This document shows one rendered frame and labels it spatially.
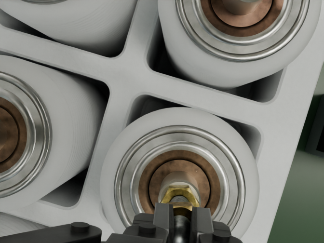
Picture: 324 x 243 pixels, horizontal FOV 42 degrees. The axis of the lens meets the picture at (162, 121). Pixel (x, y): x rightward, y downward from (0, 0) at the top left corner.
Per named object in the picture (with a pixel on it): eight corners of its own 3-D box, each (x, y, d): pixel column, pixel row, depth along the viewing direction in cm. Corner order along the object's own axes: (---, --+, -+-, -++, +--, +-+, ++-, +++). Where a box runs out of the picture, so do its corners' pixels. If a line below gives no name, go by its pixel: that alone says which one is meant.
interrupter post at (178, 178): (161, 166, 25) (159, 174, 22) (202, 171, 25) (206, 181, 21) (155, 206, 25) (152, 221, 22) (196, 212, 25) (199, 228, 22)
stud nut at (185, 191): (198, 184, 21) (199, 188, 21) (199, 218, 21) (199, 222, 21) (159, 185, 21) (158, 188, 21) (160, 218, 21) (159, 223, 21)
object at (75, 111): (27, 70, 43) (-83, 43, 25) (121, 82, 43) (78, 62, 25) (16, 164, 43) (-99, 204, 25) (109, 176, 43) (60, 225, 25)
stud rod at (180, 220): (188, 186, 23) (193, 224, 15) (188, 204, 23) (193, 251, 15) (169, 186, 23) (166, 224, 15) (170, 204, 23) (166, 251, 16)
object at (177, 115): (138, 101, 43) (108, 96, 25) (233, 114, 42) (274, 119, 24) (125, 195, 43) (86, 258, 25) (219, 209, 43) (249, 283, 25)
